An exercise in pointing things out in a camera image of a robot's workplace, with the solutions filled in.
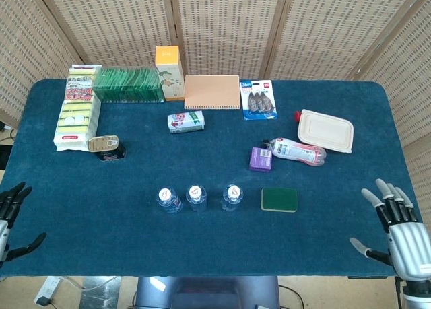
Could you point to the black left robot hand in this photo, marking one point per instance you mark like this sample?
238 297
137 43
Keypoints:
10 201

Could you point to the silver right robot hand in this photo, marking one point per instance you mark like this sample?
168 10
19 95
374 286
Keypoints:
409 248

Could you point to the clear water bottle red label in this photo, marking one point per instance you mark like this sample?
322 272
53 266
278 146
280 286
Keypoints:
166 198

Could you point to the clear water bottle white cap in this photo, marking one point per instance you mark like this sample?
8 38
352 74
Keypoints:
196 193
233 194

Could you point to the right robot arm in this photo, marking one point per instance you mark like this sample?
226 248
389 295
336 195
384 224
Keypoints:
417 295

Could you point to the dark robot base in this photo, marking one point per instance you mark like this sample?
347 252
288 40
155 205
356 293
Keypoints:
208 293

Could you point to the white power strip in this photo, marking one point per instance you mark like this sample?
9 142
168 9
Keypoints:
48 287

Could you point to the yellow sponge multipack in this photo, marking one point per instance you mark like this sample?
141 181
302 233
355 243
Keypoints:
75 113

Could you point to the black luncheon meat can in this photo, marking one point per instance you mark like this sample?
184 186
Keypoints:
106 147

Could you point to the shiny metal floor plate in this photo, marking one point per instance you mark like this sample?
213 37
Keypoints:
101 293

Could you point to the green yellow scouring sponge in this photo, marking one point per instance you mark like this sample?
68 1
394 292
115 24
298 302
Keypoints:
279 199

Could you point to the beige lidded food container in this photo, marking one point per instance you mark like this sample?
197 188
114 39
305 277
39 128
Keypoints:
325 130

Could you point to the lying bottle red white label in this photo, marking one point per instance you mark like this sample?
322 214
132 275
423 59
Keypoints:
296 151

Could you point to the green tea sachet box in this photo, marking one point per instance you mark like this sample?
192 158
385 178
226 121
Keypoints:
126 85

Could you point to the small red cap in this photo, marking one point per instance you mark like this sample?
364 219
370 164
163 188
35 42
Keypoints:
298 115

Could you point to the small purple box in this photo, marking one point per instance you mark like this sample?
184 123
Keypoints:
260 159

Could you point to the white green lying can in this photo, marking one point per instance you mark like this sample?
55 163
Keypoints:
186 122

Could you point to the blue table carpet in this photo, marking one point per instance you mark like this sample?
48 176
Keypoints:
202 235

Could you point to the tall orange white carton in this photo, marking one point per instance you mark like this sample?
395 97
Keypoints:
170 73

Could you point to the blue correction tape pack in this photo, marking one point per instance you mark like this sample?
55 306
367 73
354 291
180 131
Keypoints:
258 100

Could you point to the orange spiral notebook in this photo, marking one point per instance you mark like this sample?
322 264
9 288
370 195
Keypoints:
212 92

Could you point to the woven bamboo folding screen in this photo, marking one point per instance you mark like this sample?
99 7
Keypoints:
219 26

